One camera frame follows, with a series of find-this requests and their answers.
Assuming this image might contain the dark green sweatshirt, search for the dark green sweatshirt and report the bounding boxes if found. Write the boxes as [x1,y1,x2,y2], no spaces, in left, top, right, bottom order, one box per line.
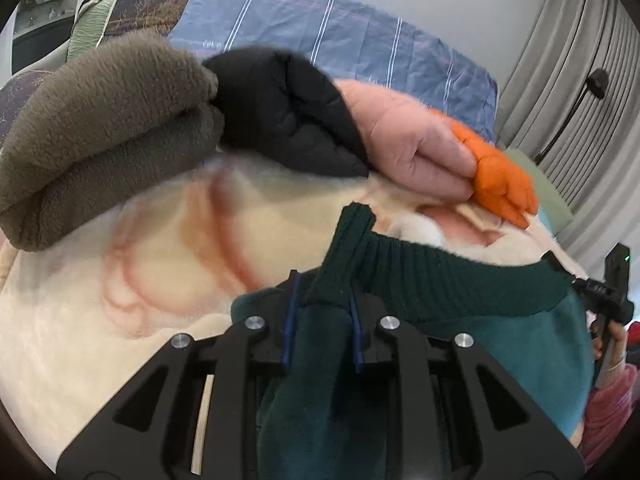
[231,204,593,479]

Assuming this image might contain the pink right sleeve forearm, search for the pink right sleeve forearm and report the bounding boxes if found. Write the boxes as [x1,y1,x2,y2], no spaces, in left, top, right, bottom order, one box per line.
[579,320,640,470]

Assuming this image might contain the person's right hand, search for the person's right hand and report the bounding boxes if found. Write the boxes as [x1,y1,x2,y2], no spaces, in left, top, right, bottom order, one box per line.
[590,321,627,374]

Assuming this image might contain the light green cushion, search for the light green cushion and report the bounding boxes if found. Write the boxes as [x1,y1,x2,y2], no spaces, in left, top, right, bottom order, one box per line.
[504,148,574,235]

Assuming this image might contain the cream patterned fleece blanket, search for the cream patterned fleece blanket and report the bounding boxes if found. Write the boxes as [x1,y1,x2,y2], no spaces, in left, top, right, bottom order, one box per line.
[1,154,582,470]

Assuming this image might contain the orange puffer jacket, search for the orange puffer jacket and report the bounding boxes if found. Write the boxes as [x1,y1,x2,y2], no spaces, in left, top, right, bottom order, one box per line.
[430,108,538,230]

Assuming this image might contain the grey window curtain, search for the grey window curtain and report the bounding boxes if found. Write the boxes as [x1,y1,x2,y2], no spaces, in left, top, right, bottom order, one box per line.
[496,0,639,275]

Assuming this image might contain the black floor lamp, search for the black floor lamp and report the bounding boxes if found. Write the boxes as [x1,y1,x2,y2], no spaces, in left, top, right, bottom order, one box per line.
[534,67,610,166]

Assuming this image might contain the pink quilted jacket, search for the pink quilted jacket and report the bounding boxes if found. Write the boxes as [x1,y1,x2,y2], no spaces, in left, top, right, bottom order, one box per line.
[334,79,477,203]

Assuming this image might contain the olive brown fleece garment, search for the olive brown fleece garment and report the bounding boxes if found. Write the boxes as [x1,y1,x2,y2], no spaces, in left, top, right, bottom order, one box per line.
[1,30,224,252]

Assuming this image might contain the blue plaid pillow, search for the blue plaid pillow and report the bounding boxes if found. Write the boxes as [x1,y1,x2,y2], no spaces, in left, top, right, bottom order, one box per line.
[168,0,498,143]

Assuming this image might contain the black padded jacket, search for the black padded jacket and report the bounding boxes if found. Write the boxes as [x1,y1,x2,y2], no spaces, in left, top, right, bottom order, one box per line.
[203,47,370,178]

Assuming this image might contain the white desk furniture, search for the white desk furniture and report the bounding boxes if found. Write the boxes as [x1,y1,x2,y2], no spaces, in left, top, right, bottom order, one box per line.
[11,0,78,74]

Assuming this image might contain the dark floral pillow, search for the dark floral pillow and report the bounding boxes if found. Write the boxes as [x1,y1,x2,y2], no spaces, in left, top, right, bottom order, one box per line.
[1,0,189,136]

